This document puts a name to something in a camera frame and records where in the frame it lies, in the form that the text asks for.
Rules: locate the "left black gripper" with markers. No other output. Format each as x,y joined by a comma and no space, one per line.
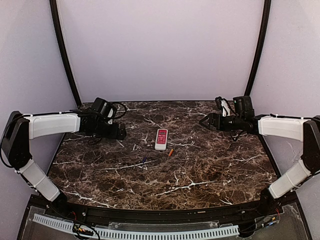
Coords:
120,131

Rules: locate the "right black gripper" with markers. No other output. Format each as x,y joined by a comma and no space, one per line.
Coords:
215,121

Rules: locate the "white remote control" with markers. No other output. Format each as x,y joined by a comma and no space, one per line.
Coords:
161,140

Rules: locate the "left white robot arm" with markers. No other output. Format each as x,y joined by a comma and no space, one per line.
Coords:
97,120

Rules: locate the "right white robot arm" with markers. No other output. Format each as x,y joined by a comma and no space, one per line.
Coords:
242,118

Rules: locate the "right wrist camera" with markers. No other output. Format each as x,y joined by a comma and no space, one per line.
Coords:
223,105

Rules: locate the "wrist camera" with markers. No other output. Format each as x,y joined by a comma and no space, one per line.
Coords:
223,105
111,114

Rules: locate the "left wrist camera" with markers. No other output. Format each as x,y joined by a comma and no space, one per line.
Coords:
111,114

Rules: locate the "black front rail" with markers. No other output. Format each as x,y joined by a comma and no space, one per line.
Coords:
239,213

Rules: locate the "white slotted cable duct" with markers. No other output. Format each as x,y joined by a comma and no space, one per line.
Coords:
102,233

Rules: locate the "right black frame post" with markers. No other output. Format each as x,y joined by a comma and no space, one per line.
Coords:
259,47

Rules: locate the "black frame post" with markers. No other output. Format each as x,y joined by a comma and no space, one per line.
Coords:
259,47
63,51

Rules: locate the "left black frame post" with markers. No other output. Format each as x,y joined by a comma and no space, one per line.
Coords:
63,51

